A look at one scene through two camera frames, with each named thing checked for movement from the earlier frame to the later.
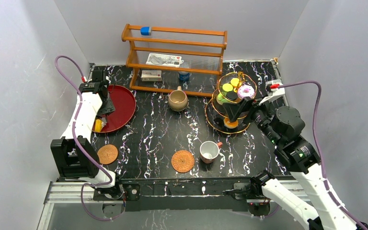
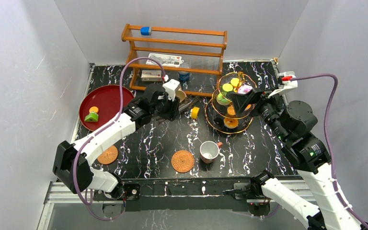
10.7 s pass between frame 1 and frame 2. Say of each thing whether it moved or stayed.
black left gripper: moved
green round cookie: stayed
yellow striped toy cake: moved
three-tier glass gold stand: stayed
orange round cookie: stayed
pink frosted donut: stayed
